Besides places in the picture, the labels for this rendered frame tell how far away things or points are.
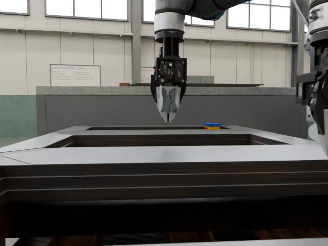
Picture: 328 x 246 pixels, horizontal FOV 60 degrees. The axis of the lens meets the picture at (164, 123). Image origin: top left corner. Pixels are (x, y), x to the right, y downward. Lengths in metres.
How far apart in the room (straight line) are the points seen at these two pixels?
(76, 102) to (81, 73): 8.19
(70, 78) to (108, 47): 1.56
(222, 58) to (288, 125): 9.12
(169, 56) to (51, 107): 0.85
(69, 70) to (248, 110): 8.47
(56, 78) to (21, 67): 1.07
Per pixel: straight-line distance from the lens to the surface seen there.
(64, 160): 0.50
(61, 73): 9.62
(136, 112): 1.35
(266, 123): 1.48
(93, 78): 9.53
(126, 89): 1.35
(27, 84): 9.79
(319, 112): 0.51
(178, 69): 0.66
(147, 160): 0.47
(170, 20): 0.69
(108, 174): 0.46
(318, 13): 0.55
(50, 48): 9.80
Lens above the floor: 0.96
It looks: 3 degrees down
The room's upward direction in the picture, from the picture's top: straight up
